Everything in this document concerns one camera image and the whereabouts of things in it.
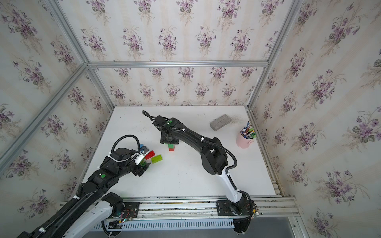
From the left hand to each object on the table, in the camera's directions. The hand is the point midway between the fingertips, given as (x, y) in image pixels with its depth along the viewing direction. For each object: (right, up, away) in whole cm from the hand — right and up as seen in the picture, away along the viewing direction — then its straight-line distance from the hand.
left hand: (144, 157), depth 79 cm
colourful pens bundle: (+62, +13, +14) cm, 65 cm away
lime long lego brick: (+4, -3, +11) cm, 12 cm away
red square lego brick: (+13, +2, +14) cm, 19 cm away
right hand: (+13, +8, +10) cm, 18 cm away
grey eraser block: (+47, +19, +28) cm, 58 cm away
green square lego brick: (+13, +4, +13) cm, 19 cm away
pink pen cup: (+58, +7, +11) cm, 59 cm away
